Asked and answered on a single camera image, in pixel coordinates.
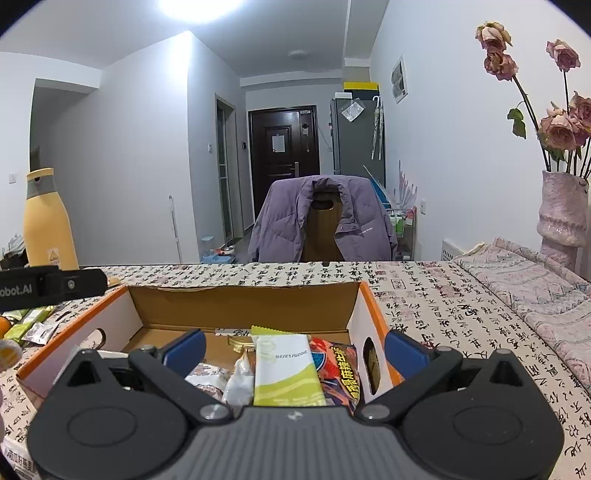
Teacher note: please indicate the wooden chair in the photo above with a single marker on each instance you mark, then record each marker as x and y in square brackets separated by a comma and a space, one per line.
[323, 235]

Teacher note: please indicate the white storage rack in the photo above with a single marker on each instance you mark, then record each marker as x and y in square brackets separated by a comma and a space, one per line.
[402, 230]

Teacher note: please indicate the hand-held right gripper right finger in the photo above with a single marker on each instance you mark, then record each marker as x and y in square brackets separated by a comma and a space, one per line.
[406, 353]

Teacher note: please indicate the red snack bag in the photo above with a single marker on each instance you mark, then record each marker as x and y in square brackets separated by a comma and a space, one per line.
[337, 369]

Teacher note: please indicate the pink textured vase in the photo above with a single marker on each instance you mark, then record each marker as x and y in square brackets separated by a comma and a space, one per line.
[563, 217]

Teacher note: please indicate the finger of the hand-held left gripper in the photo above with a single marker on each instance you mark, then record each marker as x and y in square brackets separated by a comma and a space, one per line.
[74, 282]

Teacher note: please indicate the white mop stick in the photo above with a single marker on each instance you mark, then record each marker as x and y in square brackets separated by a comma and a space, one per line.
[175, 230]

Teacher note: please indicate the folded white umbrella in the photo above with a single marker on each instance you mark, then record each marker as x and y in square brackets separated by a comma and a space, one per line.
[377, 129]

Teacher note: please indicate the yellow thermos bottle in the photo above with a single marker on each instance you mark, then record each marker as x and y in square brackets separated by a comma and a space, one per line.
[48, 221]

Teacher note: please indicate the pet water dispenser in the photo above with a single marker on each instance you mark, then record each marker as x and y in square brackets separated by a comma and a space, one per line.
[217, 253]

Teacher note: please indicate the yellow box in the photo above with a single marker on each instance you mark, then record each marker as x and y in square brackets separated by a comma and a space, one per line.
[361, 86]

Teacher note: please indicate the orange mandarin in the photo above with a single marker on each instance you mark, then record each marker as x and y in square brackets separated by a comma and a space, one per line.
[3, 327]

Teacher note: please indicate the orange cardboard box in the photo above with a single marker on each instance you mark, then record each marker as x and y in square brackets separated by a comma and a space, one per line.
[240, 309]

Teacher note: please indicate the dark entrance door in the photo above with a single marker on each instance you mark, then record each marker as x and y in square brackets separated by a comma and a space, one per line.
[281, 161]

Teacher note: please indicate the white flat box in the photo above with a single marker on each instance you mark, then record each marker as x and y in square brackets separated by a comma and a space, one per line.
[451, 250]

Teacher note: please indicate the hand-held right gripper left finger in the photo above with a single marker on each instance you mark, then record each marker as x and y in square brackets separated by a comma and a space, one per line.
[184, 353]

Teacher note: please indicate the pink grey patterned cloth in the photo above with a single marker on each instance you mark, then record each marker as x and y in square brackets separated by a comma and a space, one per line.
[531, 286]

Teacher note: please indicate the clear plastic bag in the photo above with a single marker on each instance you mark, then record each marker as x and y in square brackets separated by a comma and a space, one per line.
[353, 110]

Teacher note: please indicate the purple puffer jacket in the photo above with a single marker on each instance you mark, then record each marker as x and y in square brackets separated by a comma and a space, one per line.
[277, 221]

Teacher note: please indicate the grey refrigerator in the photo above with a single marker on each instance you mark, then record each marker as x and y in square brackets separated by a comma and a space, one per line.
[353, 143]

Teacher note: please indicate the brown white snack packet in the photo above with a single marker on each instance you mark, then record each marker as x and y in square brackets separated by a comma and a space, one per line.
[207, 381]

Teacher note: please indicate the dried pink rose bouquet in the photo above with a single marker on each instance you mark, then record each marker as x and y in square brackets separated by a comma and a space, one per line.
[561, 124]

